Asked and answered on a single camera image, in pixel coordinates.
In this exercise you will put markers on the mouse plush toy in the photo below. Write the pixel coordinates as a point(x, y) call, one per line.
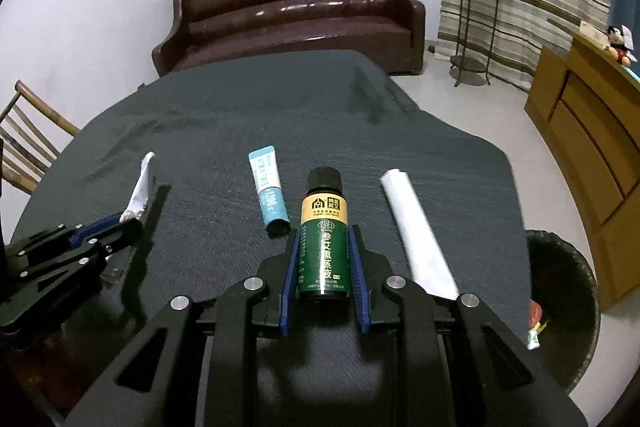
point(620, 52)

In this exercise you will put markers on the green white wrapper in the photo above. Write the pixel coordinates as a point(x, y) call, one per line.
point(534, 338)

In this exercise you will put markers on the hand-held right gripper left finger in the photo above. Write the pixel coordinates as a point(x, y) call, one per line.
point(290, 277)

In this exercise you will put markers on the bamboo chair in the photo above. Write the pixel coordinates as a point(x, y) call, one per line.
point(45, 112)

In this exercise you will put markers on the wooden cabinet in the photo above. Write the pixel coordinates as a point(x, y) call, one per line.
point(585, 132)

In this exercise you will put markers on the black trash bin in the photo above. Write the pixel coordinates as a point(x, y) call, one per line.
point(570, 307)

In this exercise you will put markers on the small beige box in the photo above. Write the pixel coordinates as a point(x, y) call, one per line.
point(592, 33)

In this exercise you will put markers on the striped beige curtain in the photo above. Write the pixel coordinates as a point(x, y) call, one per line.
point(540, 7)

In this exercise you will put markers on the dark brown leather sofa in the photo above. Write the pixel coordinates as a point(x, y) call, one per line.
point(300, 7)

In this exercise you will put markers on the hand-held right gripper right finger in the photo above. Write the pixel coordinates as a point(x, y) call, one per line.
point(359, 277)

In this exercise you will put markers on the white tube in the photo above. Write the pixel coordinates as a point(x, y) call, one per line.
point(142, 187)

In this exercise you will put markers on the dark grey tablecloth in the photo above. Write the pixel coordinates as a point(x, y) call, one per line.
point(225, 117)

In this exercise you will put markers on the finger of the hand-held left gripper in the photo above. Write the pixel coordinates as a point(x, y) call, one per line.
point(100, 229)
point(75, 263)

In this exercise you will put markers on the orange snack packet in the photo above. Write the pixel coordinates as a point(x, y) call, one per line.
point(536, 311)

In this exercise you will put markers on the black metal plant stand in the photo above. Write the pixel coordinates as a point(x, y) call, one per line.
point(467, 64)

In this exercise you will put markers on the white paper roll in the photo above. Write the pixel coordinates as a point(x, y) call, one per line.
point(415, 227)

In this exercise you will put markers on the green bottle with black cap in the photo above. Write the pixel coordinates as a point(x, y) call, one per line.
point(322, 257)

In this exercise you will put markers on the light blue tube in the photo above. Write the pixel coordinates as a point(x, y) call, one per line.
point(267, 187)

